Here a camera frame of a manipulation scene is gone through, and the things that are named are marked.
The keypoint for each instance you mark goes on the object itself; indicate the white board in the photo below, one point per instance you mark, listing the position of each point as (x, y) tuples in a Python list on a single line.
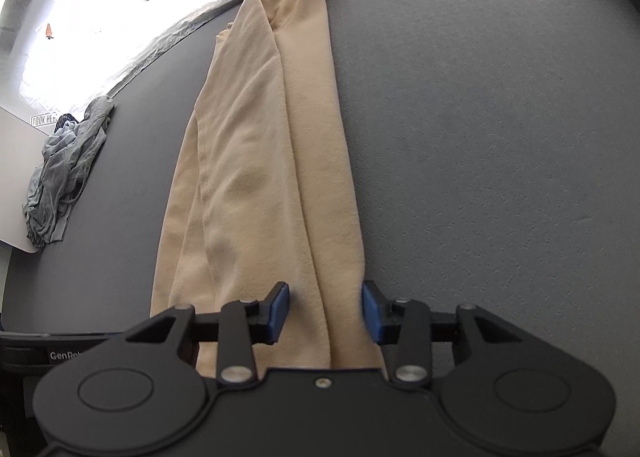
[(15, 177)]

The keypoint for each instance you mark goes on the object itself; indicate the beige long-sleeve shirt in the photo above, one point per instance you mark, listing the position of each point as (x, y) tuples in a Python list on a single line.
[(270, 147)]

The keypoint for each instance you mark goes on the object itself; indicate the white carrot-print sheet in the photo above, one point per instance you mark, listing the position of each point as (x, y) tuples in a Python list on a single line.
[(100, 12)]

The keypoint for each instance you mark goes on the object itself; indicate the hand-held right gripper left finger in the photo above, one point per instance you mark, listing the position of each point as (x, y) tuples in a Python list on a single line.
[(278, 312)]

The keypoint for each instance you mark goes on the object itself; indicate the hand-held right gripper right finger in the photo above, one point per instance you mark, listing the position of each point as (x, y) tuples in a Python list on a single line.
[(372, 314)]

